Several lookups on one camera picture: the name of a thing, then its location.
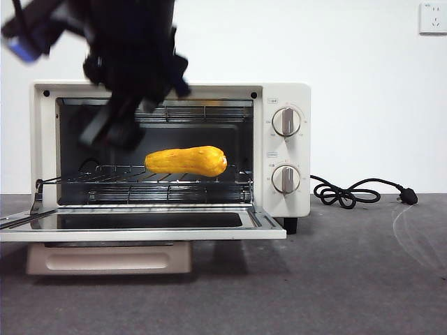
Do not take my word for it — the oven door with beige handle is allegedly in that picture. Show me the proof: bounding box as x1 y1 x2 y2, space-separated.
0 204 287 276

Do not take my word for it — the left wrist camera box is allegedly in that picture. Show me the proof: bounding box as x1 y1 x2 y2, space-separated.
1 31 47 64

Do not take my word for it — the timer knob of oven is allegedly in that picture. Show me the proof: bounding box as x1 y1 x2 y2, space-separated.
271 165 301 195

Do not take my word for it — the black power cable with plug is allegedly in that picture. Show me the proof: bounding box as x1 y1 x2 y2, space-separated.
309 174 418 207

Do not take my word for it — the white wall socket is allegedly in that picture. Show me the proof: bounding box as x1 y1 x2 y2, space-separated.
418 2 447 36

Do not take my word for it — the white Toshiba toaster oven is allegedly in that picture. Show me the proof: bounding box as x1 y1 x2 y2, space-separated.
29 80 312 235

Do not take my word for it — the temperature knob of oven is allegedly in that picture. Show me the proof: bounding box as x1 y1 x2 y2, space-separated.
271 107 302 136

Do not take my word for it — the wire oven rack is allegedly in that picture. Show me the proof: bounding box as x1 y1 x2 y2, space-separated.
66 163 254 184

